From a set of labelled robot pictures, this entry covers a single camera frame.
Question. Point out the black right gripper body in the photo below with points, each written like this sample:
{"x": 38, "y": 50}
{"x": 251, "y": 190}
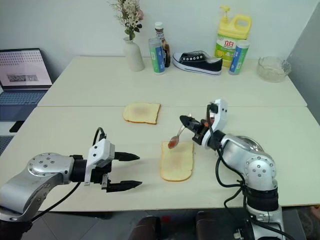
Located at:
{"x": 199, "y": 132}

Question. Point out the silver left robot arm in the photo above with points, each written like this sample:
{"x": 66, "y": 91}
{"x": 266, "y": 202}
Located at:
{"x": 25, "y": 180}

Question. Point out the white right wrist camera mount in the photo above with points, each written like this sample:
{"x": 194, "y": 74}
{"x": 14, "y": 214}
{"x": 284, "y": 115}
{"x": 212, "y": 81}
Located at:
{"x": 220, "y": 117}

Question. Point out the dried flower bouquet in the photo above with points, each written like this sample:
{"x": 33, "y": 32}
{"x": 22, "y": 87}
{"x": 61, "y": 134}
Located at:
{"x": 128, "y": 15}

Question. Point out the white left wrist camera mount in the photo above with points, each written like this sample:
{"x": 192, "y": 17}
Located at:
{"x": 100, "y": 152}

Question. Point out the black smartphone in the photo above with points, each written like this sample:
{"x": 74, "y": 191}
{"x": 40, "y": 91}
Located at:
{"x": 16, "y": 126}

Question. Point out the black and white sneaker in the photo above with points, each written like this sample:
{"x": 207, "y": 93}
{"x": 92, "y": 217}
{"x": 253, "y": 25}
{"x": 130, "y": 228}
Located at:
{"x": 200, "y": 63}

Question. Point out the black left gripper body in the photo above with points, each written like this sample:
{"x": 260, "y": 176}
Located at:
{"x": 113, "y": 160}

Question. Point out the open laptop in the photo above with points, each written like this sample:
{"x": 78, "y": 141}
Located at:
{"x": 22, "y": 75}

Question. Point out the white bread slice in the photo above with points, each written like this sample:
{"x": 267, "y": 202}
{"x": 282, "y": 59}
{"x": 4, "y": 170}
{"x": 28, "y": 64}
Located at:
{"x": 177, "y": 162}
{"x": 141, "y": 112}

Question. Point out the metal spoon with jam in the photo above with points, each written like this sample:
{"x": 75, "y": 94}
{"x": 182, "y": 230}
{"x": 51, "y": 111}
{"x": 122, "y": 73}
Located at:
{"x": 173, "y": 143}

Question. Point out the yellow detergent pump bottle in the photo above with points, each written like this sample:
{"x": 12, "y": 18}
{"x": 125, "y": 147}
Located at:
{"x": 230, "y": 32}

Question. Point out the clear tube with blue label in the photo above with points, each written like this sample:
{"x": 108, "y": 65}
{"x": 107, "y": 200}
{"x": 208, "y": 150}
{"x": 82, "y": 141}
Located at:
{"x": 238, "y": 57}
{"x": 156, "y": 57}

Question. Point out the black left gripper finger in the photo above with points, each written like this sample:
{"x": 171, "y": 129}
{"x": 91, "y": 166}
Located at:
{"x": 125, "y": 185}
{"x": 127, "y": 156}

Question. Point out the dark sauce bottle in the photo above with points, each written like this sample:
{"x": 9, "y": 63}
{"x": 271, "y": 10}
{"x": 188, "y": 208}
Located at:
{"x": 165, "y": 45}

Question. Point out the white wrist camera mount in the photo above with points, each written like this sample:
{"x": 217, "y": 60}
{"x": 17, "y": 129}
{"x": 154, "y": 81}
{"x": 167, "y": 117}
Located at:
{"x": 220, "y": 117}
{"x": 100, "y": 152}

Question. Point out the clear glass ashtray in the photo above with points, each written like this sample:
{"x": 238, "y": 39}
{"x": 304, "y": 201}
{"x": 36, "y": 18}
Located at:
{"x": 273, "y": 68}

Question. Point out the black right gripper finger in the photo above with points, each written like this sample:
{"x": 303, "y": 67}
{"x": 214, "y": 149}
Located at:
{"x": 188, "y": 120}
{"x": 191, "y": 127}

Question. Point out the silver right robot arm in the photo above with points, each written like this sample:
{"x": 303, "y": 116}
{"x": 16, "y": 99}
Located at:
{"x": 260, "y": 170}

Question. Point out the white ceramic vase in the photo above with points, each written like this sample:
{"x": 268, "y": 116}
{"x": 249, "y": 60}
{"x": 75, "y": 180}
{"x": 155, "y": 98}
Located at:
{"x": 133, "y": 55}

